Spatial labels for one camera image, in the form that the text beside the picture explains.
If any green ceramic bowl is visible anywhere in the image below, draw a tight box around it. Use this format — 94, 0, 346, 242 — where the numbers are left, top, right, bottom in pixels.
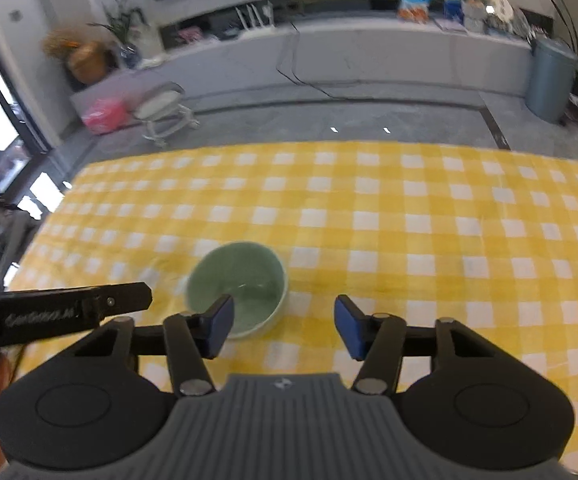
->
184, 242, 289, 340

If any yellow checkered tablecloth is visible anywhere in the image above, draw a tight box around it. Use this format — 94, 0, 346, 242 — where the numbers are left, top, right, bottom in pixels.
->
12, 142, 578, 471

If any pink plastic box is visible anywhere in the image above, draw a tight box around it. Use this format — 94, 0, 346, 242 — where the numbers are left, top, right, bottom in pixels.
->
82, 98, 130, 136

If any white round stool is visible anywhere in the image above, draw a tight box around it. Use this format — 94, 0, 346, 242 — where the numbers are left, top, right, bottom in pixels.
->
132, 81, 200, 148

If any brown round vase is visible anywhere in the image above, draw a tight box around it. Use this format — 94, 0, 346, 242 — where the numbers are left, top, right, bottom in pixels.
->
67, 41, 107, 84

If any blue glass vase plant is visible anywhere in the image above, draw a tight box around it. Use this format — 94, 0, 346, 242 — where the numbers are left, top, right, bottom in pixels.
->
88, 0, 148, 70

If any grey-blue trash bin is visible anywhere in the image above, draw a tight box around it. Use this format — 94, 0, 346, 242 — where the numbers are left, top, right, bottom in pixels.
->
525, 38, 577, 124

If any blue snack bag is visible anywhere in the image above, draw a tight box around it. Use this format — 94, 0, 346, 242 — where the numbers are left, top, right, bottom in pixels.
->
396, 0, 438, 24

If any black power cable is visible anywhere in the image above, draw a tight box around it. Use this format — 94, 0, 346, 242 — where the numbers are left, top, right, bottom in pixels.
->
275, 19, 361, 104

